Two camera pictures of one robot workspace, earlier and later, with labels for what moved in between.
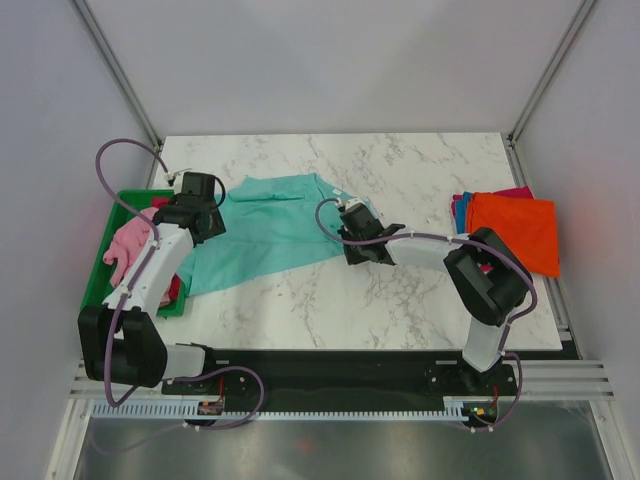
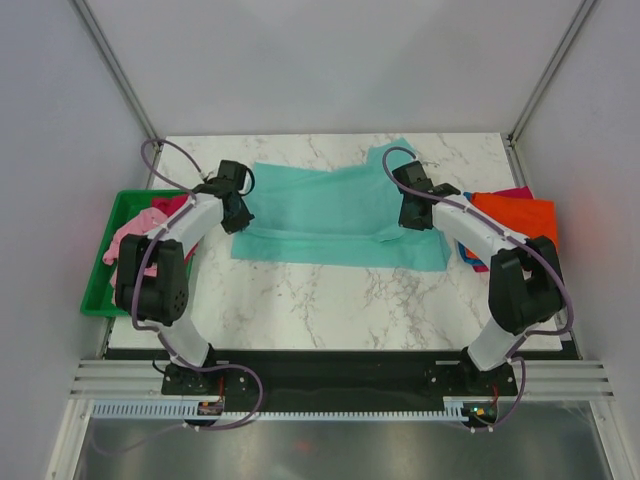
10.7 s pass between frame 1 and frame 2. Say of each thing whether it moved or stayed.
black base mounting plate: stayed
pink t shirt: stayed
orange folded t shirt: stayed
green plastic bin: stayed
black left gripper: moved
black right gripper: moved
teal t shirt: moved
